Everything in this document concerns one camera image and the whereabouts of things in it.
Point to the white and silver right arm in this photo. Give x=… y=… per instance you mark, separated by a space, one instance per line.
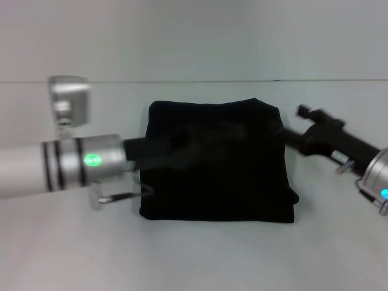
x=377 y=175

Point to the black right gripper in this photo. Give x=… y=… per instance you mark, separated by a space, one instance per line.
x=336 y=139

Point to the black shirt with FREE! print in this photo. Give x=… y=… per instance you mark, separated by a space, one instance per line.
x=218 y=188

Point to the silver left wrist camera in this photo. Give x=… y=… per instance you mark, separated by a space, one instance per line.
x=71 y=100

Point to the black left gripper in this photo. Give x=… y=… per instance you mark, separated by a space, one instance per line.
x=151 y=151

